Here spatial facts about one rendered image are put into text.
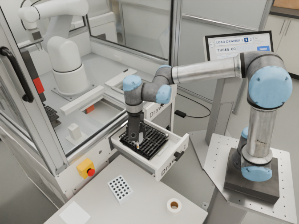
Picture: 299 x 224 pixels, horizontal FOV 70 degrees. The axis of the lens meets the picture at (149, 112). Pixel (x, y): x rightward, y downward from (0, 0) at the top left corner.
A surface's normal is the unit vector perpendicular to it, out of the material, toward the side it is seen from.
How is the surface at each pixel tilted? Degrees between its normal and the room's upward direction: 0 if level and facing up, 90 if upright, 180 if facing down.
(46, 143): 90
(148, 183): 0
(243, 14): 90
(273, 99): 83
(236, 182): 3
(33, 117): 90
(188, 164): 0
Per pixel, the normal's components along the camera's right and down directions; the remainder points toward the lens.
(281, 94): -0.31, 0.52
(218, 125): 0.15, 0.63
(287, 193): -0.03, -0.77
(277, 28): -0.67, 0.49
